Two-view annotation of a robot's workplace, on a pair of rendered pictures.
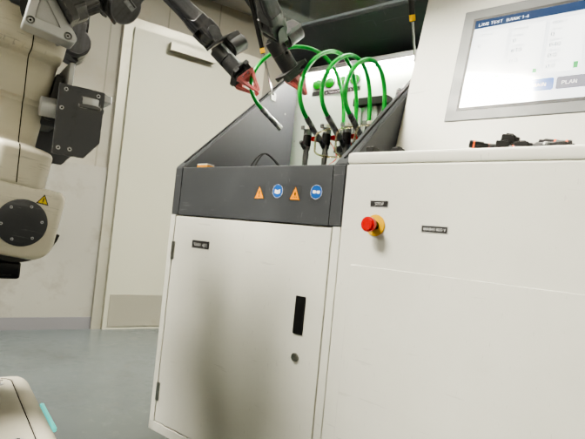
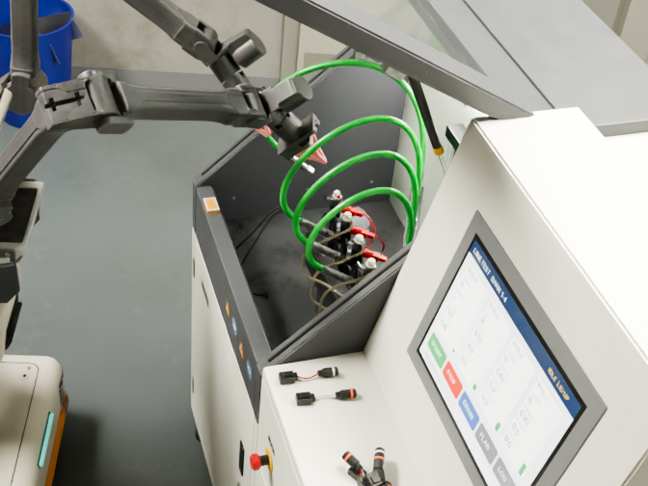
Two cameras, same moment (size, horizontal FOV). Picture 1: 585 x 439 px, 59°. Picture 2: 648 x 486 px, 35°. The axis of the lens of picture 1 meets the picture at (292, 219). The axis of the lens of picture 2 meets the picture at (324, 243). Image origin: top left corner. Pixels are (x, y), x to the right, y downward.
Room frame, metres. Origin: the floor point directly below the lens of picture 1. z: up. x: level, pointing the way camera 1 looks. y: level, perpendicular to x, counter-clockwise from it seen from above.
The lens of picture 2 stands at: (0.05, -0.91, 2.55)
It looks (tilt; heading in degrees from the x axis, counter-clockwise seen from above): 40 degrees down; 29
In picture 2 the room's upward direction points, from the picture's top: 7 degrees clockwise
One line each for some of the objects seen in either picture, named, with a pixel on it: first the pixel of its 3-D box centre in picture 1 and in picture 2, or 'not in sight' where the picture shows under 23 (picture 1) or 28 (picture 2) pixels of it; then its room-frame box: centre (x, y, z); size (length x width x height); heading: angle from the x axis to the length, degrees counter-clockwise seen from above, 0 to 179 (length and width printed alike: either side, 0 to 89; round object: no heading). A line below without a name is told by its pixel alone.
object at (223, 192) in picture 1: (251, 193); (231, 290); (1.54, 0.13, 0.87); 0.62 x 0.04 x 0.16; 50
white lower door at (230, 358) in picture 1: (231, 336); (220, 409); (1.52, 0.14, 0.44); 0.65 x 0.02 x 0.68; 50
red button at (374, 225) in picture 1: (371, 224); (260, 461); (1.21, -0.19, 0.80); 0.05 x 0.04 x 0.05; 50
